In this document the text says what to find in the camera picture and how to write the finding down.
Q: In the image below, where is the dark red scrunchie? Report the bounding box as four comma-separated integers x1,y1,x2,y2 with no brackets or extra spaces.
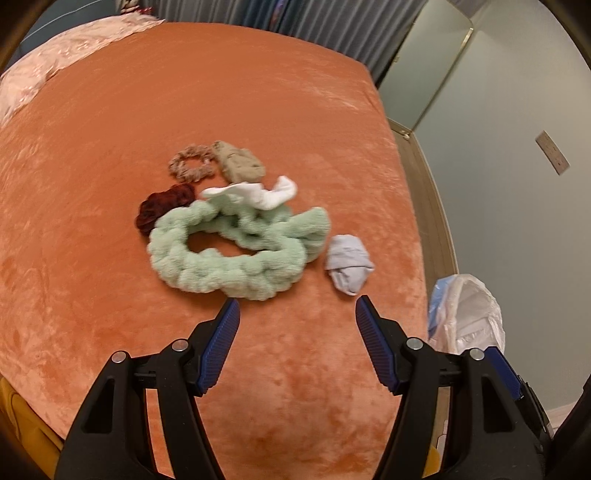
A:
135,184,197,236

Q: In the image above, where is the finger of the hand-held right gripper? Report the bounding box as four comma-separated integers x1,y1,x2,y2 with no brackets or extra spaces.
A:
485,346,527,403

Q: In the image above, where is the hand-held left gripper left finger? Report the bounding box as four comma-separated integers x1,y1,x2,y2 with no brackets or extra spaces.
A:
54,298,242,480

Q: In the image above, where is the bronze wall socket panel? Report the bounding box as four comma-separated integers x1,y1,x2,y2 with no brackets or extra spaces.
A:
536,130,570,175

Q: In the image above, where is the green chunky knit headband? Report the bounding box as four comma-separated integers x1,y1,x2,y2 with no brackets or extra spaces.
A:
147,200,332,302

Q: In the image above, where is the white sock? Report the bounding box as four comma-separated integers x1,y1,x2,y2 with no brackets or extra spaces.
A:
202,175,297,210

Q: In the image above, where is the pink brown scrunchie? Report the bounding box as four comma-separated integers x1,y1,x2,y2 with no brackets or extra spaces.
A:
167,144,217,182

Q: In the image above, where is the orange bed cover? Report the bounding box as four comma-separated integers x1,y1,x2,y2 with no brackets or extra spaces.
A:
0,21,432,480

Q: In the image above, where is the pale blue sock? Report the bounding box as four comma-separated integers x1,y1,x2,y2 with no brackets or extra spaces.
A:
323,234,376,296

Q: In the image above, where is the trash bin with white liner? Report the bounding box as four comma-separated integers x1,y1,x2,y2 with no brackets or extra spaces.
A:
427,273,506,356

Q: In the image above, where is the beige knotted stocking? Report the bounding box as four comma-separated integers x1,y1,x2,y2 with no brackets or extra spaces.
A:
212,141,267,184

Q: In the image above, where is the teal headboard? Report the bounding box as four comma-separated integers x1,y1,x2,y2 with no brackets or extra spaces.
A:
25,0,123,44

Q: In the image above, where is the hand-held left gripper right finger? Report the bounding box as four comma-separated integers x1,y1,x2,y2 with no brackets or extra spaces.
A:
355,295,548,480

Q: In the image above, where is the gold framed floor mirror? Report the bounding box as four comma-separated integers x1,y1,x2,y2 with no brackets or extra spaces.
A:
376,0,475,139

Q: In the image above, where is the grey pleated curtain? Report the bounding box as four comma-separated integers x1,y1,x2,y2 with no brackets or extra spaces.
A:
222,0,430,84

